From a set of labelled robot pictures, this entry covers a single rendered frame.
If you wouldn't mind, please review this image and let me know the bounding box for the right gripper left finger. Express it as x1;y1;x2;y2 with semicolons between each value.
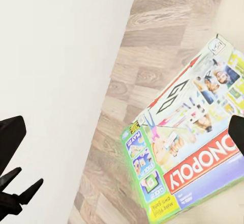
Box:
0;115;26;177

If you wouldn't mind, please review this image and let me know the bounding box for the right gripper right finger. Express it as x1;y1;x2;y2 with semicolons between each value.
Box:
228;115;244;156

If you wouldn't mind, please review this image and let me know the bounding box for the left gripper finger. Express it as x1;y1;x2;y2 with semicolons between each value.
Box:
0;167;22;196
7;178;44;205

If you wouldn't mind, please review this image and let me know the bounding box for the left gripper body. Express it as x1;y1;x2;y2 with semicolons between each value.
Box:
0;192;23;221

